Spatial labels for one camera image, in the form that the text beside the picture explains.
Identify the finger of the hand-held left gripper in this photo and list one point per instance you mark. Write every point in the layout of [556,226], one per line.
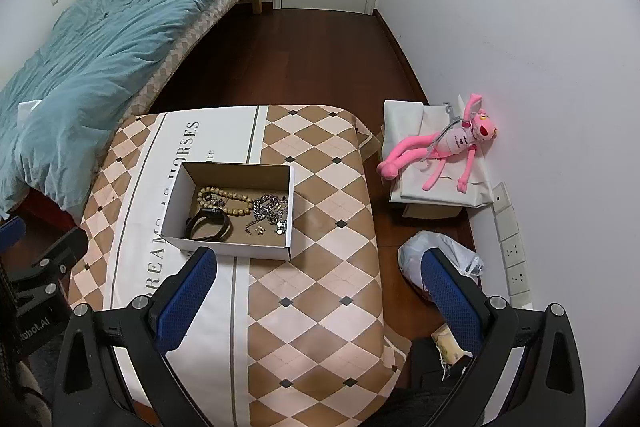
[10,234]
[55,262]

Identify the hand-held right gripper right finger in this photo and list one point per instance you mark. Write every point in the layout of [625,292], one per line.
[450,302]

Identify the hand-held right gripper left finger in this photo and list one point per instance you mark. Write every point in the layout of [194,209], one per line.
[190,297]

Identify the white cardboard box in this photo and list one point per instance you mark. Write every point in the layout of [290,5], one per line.
[235,249]

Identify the black smart band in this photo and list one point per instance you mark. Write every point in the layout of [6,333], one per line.
[212,227]

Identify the pale yellow bag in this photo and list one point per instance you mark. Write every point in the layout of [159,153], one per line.
[450,347]

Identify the white plastic bag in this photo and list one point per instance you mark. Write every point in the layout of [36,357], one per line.
[415,257]

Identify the checkered tablecloth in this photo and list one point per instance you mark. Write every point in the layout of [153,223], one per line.
[320,297]

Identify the pink plush toy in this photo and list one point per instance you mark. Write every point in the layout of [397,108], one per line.
[450,144]

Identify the teal duvet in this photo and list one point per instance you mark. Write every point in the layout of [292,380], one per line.
[100,72]

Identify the bed with patterned sheet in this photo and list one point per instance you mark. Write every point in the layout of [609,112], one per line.
[200,37]

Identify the white wall socket plate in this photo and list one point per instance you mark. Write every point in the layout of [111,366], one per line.
[517,278]
[501,197]
[505,222]
[522,299]
[511,248]

